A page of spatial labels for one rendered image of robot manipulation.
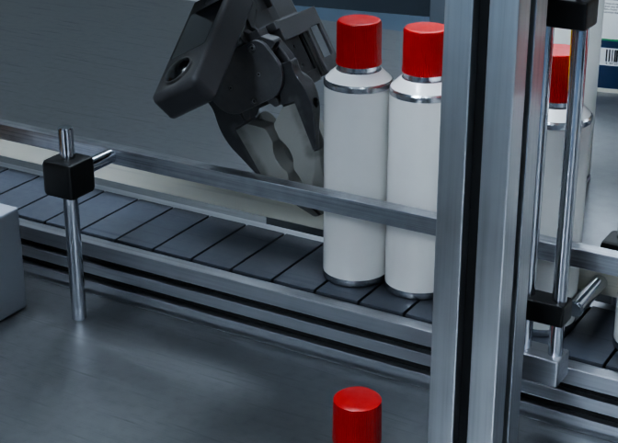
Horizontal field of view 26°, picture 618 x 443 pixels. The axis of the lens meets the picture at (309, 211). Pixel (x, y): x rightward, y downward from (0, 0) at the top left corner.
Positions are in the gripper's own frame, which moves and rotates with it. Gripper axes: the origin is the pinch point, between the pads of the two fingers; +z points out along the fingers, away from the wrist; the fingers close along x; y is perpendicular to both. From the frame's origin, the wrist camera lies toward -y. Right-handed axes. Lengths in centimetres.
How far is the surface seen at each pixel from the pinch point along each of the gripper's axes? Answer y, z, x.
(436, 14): 211, -7, 96
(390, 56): 73, -6, 31
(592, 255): -3.9, 9.7, -22.3
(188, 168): -3.9, -6.5, 6.4
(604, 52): 56, 3, -4
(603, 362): -3.5, 17.3, -19.4
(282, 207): 3.7, -0.1, 5.4
